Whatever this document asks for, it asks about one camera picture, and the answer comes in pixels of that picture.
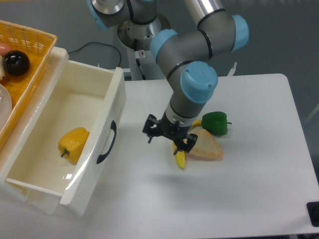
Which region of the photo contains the pink toy fruit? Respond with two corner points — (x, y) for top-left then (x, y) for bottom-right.
(0, 42), (12, 57)

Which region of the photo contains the toy bread slice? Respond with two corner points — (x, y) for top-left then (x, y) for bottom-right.
(187, 128), (224, 161)

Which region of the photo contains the green toy bell pepper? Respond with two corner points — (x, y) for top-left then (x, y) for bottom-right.
(202, 112), (232, 136)

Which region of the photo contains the orange woven basket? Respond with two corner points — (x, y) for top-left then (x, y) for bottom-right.
(0, 20), (57, 145)

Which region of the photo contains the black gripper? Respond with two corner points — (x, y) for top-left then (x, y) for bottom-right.
(142, 112), (198, 154)

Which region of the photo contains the black toy ball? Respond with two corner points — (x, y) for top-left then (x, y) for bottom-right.
(2, 50), (30, 76)

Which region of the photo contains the black corner object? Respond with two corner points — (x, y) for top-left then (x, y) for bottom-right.
(307, 201), (319, 227)

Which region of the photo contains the yellow toy banana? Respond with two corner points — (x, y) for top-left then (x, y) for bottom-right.
(172, 119), (202, 170)

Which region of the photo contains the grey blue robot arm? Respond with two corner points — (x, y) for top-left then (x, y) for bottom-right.
(87, 0), (250, 152)

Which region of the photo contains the clear plastic container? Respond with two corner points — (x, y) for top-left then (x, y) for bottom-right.
(0, 85), (12, 130)

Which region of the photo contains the yellow toy bell pepper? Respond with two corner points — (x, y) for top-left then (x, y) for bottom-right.
(58, 127), (90, 165)

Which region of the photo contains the white drawer cabinet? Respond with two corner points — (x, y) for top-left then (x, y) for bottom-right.
(0, 46), (70, 215)

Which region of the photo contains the black cable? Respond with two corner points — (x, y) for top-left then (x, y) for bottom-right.
(67, 41), (122, 68)

